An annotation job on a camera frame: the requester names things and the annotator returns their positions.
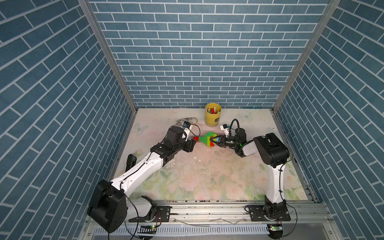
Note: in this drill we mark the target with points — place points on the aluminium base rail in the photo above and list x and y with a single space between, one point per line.
203 219

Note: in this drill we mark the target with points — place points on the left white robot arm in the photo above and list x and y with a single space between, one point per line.
110 204

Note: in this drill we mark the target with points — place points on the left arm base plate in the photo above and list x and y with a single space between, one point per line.
160 214

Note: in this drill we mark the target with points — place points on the floral table mat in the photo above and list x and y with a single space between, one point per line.
206 173

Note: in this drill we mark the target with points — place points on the yellow cup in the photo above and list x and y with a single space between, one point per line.
212 114

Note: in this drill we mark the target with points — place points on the green small lego brick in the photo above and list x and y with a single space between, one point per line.
203 140

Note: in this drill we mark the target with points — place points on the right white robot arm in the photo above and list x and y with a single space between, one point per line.
275 155

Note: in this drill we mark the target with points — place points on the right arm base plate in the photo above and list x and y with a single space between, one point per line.
268 212

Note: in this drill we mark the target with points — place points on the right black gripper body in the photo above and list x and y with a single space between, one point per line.
228 143

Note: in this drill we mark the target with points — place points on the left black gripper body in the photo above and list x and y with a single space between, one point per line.
186 146

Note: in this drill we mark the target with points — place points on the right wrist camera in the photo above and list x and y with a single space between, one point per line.
225 129

